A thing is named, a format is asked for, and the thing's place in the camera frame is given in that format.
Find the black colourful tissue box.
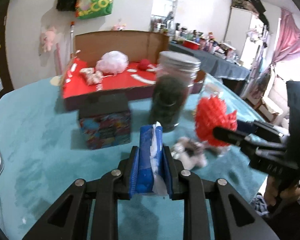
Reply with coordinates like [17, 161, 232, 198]
[78, 93, 131, 150]

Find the pink plush toy on wall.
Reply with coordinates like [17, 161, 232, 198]
[40, 26, 56, 53]

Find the grey-covered cluttered side table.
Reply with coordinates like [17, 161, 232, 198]
[169, 27, 250, 81]

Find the white mesh bath loofah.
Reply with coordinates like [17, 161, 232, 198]
[95, 50, 129, 75]

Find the pink curtain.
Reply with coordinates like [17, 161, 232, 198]
[270, 8, 300, 66]

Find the dark red pompom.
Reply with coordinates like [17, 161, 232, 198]
[137, 59, 152, 71]

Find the blue tissue pack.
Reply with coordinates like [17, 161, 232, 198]
[129, 122, 172, 197]

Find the cardboard box red lining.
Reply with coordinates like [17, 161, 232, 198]
[61, 30, 204, 111]

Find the person's hand on handle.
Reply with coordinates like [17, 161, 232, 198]
[264, 176, 300, 206]

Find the teal table cloth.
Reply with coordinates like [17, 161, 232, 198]
[0, 75, 266, 239]

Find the orange white mop handle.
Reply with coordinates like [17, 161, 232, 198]
[70, 21, 75, 57]

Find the white fluffy bunny plush clip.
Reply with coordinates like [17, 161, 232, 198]
[171, 137, 207, 170]

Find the white crochet scrunchie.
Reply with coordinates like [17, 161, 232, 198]
[79, 68, 103, 86]

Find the pink plush on box edge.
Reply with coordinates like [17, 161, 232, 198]
[112, 23, 126, 31]

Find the red knitted yarn ball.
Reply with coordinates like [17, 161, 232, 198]
[194, 96, 237, 147]

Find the glass jar metal lid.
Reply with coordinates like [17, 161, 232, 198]
[149, 51, 201, 132]

